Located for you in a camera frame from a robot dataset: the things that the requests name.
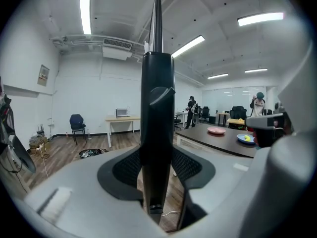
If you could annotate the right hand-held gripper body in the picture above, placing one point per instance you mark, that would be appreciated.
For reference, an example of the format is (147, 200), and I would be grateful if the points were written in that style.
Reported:
(267, 133)

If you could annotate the yellow banana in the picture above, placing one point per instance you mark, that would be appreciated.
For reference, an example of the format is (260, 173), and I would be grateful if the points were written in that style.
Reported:
(247, 138)

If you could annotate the yellow toy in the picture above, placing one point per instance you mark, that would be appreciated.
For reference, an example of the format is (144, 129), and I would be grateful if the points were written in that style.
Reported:
(240, 120)

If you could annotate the black whiteboard stand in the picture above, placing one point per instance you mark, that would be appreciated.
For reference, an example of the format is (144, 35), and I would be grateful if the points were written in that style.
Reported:
(157, 123)

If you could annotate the white desk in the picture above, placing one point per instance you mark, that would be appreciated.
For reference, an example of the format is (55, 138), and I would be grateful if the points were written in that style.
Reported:
(182, 114)

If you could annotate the dark blue chair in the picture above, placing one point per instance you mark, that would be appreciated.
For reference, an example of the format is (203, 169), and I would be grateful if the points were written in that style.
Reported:
(76, 123)

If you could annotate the black router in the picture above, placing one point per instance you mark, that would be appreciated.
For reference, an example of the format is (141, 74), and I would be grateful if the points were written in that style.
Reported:
(40, 131)

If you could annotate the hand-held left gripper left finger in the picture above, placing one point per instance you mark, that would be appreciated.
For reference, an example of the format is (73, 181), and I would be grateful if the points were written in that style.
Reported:
(86, 207)

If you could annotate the blue plate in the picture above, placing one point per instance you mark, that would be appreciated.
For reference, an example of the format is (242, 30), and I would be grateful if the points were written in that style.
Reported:
(241, 139)

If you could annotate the light wooden white-legged table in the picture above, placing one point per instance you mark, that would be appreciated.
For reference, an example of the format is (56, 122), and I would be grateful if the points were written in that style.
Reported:
(121, 119)

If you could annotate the clear water bottle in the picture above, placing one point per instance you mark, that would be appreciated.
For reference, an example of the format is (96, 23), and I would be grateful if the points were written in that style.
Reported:
(89, 135)

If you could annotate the dark brown table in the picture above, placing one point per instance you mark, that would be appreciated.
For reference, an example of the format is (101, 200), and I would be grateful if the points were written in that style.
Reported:
(198, 135)

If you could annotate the black office chair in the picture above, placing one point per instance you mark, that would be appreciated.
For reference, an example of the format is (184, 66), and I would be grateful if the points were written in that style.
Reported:
(177, 121)
(205, 113)
(238, 113)

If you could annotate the white ceiling air conditioner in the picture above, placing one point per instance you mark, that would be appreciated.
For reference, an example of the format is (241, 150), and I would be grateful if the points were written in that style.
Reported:
(116, 49)

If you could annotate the small wooden table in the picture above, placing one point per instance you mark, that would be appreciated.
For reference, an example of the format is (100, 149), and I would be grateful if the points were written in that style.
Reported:
(232, 121)

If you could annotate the white microwave oven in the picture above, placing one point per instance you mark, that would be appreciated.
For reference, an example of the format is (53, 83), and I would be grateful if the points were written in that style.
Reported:
(122, 112)

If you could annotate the grey wall electrical panel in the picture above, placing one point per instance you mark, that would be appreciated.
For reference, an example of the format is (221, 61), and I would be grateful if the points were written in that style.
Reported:
(43, 75)

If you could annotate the cardboard boxes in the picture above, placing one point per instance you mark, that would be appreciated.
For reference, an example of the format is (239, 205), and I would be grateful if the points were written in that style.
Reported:
(37, 142)

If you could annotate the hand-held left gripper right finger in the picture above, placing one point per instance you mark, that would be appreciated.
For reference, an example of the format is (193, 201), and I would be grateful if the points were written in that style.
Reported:
(223, 182)

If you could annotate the long ceiling light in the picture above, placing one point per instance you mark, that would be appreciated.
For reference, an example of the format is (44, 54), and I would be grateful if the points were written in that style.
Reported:
(260, 18)
(85, 9)
(188, 46)
(218, 76)
(256, 70)

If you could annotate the pink plate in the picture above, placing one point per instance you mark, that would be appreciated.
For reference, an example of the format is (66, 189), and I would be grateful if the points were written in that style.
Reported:
(216, 130)

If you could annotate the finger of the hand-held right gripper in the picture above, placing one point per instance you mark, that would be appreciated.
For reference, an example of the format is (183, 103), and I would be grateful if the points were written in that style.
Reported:
(301, 100)

